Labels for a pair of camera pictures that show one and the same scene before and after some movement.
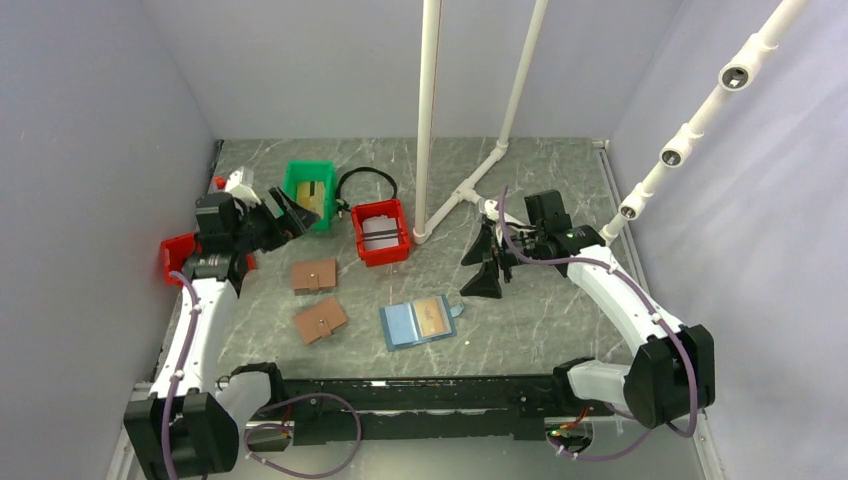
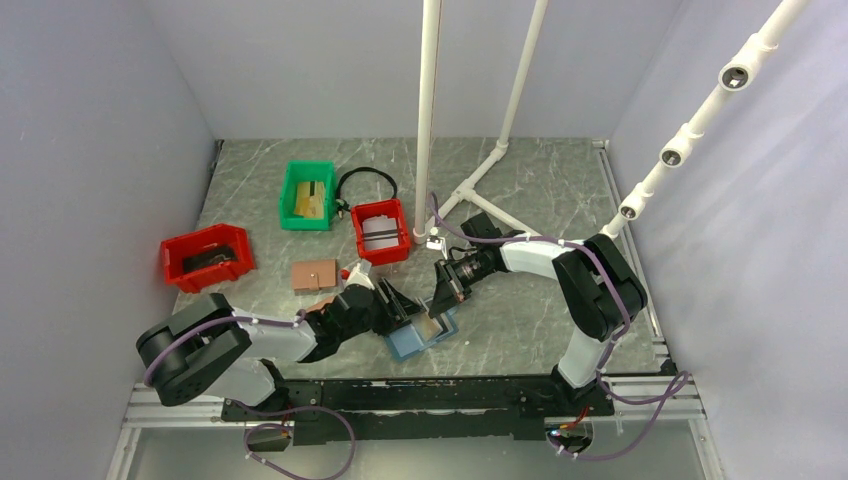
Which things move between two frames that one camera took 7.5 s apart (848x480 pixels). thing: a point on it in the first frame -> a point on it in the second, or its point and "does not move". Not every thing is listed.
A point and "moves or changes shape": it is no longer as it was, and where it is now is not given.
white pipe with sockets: x=734 y=77 does not move
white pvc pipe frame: x=426 y=222 does not move
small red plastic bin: x=387 y=255 does not move
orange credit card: x=310 y=195 does not move
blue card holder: x=424 y=320 moves or changes shape
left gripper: x=280 y=233 -> x=397 y=310
